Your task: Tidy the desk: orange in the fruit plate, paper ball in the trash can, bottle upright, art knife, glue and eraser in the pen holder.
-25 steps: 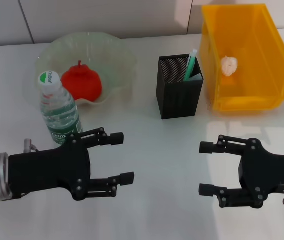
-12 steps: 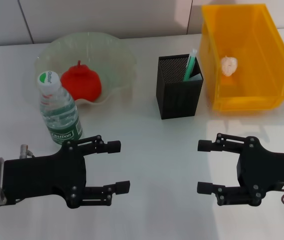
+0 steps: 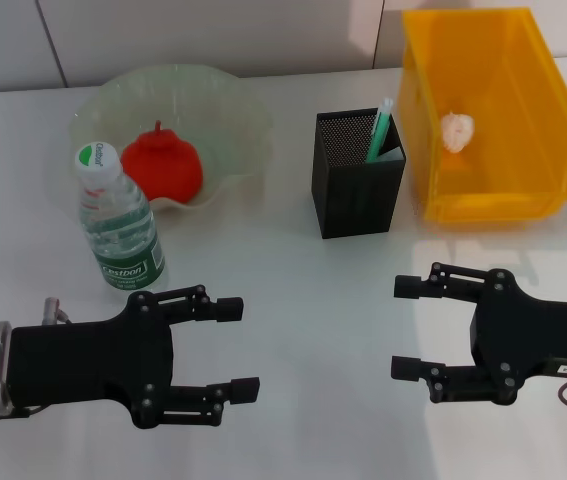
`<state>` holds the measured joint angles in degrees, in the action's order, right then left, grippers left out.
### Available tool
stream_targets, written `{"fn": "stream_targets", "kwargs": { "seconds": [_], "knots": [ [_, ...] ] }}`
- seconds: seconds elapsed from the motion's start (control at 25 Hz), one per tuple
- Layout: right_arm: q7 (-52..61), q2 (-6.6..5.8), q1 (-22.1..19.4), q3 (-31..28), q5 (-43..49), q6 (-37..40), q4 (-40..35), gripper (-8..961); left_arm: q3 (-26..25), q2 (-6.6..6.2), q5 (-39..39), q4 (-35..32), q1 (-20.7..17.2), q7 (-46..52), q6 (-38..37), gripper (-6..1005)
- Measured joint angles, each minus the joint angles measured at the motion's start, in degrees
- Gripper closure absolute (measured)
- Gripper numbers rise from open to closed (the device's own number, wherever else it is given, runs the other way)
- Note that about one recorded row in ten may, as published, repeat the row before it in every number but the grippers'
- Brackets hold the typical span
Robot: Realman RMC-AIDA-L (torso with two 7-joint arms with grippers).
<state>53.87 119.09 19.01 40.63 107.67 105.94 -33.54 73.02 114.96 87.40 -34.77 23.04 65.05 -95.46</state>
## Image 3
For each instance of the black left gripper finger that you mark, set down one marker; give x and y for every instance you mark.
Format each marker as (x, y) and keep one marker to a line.
(228, 307)
(245, 389)

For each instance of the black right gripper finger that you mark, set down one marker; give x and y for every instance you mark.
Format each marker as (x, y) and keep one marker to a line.
(405, 367)
(408, 286)

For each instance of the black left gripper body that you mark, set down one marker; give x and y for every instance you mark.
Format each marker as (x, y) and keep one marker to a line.
(93, 360)

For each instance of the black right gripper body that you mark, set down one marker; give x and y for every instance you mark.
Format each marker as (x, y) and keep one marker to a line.
(523, 330)

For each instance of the grey marker pen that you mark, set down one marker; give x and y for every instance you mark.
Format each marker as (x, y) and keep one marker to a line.
(390, 154)

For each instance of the clear green-label water bottle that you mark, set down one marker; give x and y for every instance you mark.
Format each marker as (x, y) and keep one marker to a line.
(118, 225)

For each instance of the green retractable pen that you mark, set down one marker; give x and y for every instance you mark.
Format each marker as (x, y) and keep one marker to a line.
(378, 135)

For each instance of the red-orange toy orange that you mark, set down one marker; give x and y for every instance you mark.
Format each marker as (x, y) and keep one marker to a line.
(168, 165)

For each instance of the white paper ball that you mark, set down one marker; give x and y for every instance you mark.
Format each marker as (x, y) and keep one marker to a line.
(457, 131)

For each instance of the black mesh pen holder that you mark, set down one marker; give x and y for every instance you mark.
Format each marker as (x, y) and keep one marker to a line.
(358, 200)

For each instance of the green glass fruit bowl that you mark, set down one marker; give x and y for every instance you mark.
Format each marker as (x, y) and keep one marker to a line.
(223, 120)

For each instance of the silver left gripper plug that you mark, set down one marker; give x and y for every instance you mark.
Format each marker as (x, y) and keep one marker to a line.
(55, 310)

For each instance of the yellow plastic bin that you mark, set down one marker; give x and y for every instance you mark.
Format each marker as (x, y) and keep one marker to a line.
(513, 165)

